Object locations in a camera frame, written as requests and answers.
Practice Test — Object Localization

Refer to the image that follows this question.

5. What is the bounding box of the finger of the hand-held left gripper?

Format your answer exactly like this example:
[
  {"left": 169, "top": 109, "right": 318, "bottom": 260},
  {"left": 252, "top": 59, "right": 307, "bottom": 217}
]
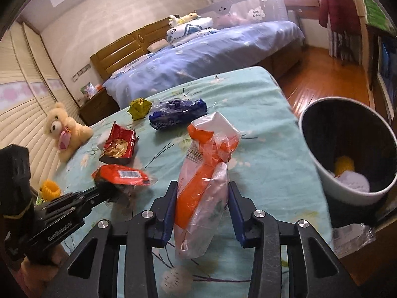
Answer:
[
  {"left": 37, "top": 182, "right": 120, "bottom": 215},
  {"left": 46, "top": 194, "right": 117, "bottom": 233}
]

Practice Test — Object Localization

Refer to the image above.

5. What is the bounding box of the yellow-green wrapper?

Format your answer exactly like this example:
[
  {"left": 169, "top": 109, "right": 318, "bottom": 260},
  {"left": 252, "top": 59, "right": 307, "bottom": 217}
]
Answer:
[{"left": 129, "top": 98, "right": 152, "bottom": 120}]

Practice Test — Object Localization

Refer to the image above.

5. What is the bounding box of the small cream pillow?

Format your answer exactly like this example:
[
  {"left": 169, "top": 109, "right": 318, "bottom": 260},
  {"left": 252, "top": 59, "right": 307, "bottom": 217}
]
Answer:
[{"left": 147, "top": 40, "right": 166, "bottom": 53}]

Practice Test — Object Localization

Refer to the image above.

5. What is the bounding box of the white foam fruit net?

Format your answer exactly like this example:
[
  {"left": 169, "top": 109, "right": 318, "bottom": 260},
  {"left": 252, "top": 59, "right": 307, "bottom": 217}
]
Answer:
[{"left": 335, "top": 170, "right": 371, "bottom": 193}]

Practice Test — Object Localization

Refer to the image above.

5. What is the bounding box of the dark red jacket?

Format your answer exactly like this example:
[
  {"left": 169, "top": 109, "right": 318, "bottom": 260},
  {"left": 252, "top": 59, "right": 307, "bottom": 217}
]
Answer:
[{"left": 319, "top": 0, "right": 362, "bottom": 35}]

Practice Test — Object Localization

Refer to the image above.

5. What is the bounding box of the yellow plush dog toy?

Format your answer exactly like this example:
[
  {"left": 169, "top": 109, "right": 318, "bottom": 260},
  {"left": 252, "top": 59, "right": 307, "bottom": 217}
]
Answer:
[{"left": 168, "top": 11, "right": 198, "bottom": 27}]

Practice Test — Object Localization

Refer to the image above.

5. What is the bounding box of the wall switch panel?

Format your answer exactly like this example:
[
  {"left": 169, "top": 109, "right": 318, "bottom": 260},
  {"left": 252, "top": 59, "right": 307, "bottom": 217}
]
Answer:
[{"left": 71, "top": 63, "right": 92, "bottom": 83}]

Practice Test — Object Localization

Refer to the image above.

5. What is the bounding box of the pink plush toy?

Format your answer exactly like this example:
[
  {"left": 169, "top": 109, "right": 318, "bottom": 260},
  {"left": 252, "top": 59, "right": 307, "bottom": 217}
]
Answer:
[{"left": 217, "top": 12, "right": 249, "bottom": 27}]

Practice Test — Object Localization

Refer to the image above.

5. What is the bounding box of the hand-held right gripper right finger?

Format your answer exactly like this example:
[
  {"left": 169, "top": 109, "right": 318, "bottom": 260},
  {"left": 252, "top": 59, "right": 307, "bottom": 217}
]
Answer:
[{"left": 228, "top": 182, "right": 362, "bottom": 298}]

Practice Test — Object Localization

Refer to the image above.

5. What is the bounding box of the small yellow foam net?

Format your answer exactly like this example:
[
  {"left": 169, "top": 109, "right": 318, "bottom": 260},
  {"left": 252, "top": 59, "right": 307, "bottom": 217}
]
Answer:
[{"left": 40, "top": 179, "right": 61, "bottom": 201}]

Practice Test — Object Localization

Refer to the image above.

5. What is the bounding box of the cream louvred wardrobe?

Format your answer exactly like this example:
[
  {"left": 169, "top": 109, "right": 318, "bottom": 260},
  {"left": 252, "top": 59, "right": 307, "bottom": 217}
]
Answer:
[{"left": 0, "top": 22, "right": 87, "bottom": 199}]

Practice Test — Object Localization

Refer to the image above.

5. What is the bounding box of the folded white blue blanket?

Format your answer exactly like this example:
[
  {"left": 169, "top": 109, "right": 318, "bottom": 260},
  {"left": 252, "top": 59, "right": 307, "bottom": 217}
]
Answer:
[{"left": 166, "top": 17, "right": 219, "bottom": 48}]

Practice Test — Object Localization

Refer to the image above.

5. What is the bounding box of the person's left hand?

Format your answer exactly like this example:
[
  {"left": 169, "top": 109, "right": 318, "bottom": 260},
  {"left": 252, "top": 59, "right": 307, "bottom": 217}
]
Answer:
[{"left": 19, "top": 244, "right": 70, "bottom": 289}]

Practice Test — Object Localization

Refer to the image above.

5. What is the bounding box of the clear crinkled plastic bag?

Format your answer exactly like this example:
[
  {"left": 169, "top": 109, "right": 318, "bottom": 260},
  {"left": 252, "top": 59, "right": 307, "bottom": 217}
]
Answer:
[{"left": 332, "top": 222, "right": 377, "bottom": 258}]

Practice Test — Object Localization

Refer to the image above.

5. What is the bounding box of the red-orange snack packet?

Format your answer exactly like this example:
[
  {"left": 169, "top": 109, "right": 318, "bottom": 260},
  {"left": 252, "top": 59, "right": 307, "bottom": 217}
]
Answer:
[{"left": 92, "top": 164, "right": 154, "bottom": 187}]

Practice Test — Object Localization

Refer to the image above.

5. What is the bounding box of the red cookie wrapper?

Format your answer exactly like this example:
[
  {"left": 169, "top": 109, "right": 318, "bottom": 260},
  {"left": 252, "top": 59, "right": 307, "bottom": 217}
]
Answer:
[{"left": 99, "top": 121, "right": 138, "bottom": 166}]

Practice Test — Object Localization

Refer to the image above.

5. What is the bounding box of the white waste bin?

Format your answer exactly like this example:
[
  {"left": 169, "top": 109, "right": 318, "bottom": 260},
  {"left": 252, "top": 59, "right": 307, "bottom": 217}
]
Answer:
[{"left": 298, "top": 97, "right": 397, "bottom": 207}]

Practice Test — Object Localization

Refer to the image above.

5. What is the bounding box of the blue snack wrapper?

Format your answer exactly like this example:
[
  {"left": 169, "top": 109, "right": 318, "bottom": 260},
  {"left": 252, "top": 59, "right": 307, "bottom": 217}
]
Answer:
[{"left": 149, "top": 99, "right": 208, "bottom": 131}]

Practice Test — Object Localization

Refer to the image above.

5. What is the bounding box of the teal floral tablecloth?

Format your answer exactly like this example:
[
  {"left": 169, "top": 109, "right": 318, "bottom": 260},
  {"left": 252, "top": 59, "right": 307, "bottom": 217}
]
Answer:
[{"left": 31, "top": 66, "right": 334, "bottom": 298}]

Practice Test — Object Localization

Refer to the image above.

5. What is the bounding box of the blue floral bed sheet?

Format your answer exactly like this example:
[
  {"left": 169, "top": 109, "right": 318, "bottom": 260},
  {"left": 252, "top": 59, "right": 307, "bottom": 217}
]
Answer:
[{"left": 102, "top": 20, "right": 306, "bottom": 110}]

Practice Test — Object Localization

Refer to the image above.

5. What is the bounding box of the wooden window desk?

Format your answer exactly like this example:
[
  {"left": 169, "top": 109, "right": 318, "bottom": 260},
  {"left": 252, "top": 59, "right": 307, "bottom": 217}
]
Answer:
[{"left": 282, "top": 0, "right": 320, "bottom": 11}]

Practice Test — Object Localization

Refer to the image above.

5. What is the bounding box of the wooden bed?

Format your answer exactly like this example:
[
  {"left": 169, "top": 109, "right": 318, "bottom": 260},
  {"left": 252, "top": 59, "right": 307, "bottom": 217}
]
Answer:
[{"left": 90, "top": 15, "right": 306, "bottom": 111}]

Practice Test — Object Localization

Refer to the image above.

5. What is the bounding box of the white blue cartoon pillow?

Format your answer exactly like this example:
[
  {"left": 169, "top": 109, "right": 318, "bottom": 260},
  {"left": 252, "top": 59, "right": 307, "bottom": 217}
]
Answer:
[{"left": 110, "top": 53, "right": 154, "bottom": 78}]

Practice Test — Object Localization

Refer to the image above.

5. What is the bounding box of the orange clear snack bag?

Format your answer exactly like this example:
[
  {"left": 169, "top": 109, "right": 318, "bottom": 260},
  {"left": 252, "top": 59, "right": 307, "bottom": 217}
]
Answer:
[{"left": 174, "top": 112, "right": 242, "bottom": 260}]

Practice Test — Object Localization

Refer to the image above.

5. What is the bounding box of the wooden coat rack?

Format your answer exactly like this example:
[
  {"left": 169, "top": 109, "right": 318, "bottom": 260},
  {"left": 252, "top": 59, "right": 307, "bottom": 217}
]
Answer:
[{"left": 323, "top": 0, "right": 357, "bottom": 67}]

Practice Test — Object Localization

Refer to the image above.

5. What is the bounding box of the black cabinet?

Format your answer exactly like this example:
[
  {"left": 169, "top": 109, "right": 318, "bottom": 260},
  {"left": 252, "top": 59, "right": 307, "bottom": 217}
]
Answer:
[{"left": 366, "top": 23, "right": 397, "bottom": 125}]

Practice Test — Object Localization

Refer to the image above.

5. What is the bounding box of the wooden nightstand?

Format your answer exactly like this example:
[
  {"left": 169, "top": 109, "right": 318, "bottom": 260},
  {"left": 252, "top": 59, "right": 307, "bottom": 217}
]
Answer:
[{"left": 78, "top": 88, "right": 120, "bottom": 126}]

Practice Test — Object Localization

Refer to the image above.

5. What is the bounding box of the stack of green packets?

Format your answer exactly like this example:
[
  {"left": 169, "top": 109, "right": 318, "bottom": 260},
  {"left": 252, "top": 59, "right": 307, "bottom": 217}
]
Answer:
[{"left": 361, "top": 0, "right": 397, "bottom": 35}]

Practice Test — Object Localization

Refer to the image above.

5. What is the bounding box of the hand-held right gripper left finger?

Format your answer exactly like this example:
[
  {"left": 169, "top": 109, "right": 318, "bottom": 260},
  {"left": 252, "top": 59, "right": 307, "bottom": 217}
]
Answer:
[{"left": 46, "top": 180, "right": 179, "bottom": 298}]

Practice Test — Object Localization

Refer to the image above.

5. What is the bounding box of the television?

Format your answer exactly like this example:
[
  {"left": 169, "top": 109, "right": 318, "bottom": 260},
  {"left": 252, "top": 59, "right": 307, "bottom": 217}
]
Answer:
[{"left": 377, "top": 36, "right": 397, "bottom": 121}]

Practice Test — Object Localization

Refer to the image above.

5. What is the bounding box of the grey mesh bed guard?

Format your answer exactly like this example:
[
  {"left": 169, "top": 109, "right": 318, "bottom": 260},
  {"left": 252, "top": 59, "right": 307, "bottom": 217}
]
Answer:
[{"left": 195, "top": 0, "right": 289, "bottom": 30}]

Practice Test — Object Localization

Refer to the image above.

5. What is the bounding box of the cream teddy bear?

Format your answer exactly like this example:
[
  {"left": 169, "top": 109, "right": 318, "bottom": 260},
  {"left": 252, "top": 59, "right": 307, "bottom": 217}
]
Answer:
[{"left": 43, "top": 101, "right": 94, "bottom": 163}]

